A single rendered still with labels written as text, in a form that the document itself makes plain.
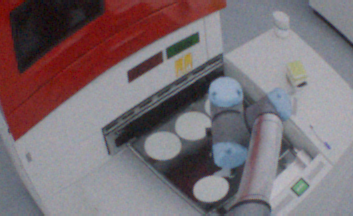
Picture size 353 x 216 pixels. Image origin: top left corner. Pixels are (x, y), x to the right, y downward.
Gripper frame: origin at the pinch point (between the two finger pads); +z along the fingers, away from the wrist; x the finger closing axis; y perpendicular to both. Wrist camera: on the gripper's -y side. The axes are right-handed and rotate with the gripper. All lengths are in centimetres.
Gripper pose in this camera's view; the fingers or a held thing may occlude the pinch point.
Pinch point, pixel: (233, 173)
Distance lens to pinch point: 164.9
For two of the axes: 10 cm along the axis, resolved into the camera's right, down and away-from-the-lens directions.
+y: -10.0, 0.8, 0.4
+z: 0.8, 6.2, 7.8
